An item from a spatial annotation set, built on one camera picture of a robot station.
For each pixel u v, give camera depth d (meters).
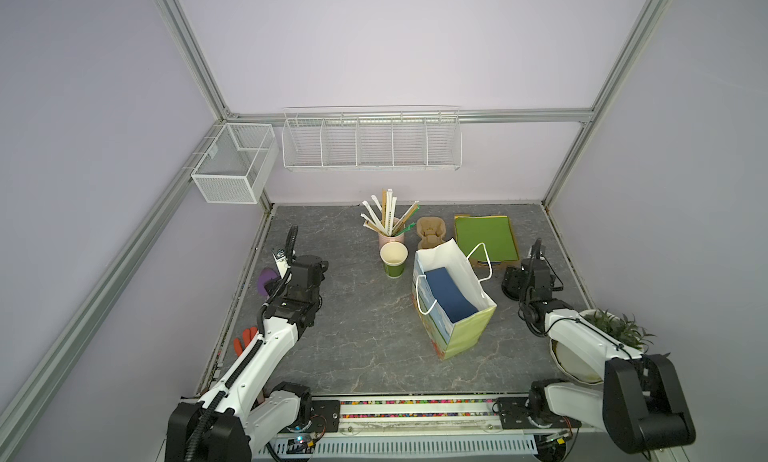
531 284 0.68
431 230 1.12
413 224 1.08
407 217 0.99
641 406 0.41
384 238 0.98
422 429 0.73
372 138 0.99
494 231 1.09
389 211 0.99
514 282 0.81
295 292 0.62
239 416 0.41
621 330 0.68
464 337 0.72
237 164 1.02
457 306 0.79
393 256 0.97
